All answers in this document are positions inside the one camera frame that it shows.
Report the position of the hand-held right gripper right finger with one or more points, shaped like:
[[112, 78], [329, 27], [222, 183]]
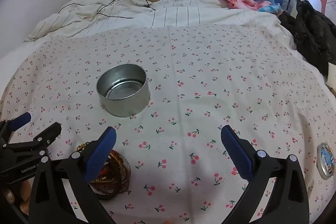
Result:
[[236, 155]]

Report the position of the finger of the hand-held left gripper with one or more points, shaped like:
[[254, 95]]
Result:
[[21, 119], [48, 133]]

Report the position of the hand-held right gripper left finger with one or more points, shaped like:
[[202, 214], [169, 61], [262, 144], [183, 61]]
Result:
[[102, 153]]

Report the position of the round metal tin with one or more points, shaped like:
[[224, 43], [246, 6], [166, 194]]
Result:
[[123, 106]]

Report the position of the person's left hand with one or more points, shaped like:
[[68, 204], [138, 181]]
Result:
[[24, 188]]

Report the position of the round tin lid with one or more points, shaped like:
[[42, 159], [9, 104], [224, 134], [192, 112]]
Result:
[[325, 161]]

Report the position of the cherry print bed sheet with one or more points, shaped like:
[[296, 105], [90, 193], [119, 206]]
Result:
[[210, 69]]

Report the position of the black jacket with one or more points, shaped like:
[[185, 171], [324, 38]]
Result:
[[309, 27]]

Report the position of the striped white duvet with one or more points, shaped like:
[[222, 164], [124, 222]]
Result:
[[183, 14]]

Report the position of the light blue cloth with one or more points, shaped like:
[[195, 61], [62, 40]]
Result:
[[271, 8]]

